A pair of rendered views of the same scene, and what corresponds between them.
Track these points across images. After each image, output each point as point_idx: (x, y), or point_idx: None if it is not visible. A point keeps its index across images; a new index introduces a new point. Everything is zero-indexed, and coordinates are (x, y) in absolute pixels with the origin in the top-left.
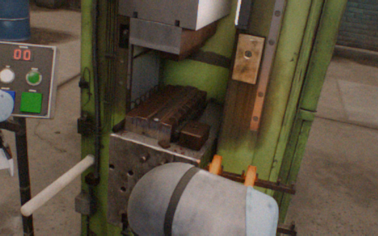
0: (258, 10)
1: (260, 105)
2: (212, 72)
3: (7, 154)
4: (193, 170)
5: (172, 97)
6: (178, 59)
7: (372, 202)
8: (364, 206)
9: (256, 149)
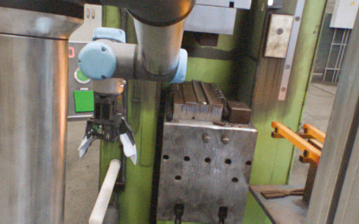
0: None
1: (288, 76)
2: (210, 66)
3: (131, 139)
4: None
5: (194, 87)
6: (217, 44)
7: (298, 169)
8: (295, 173)
9: (283, 117)
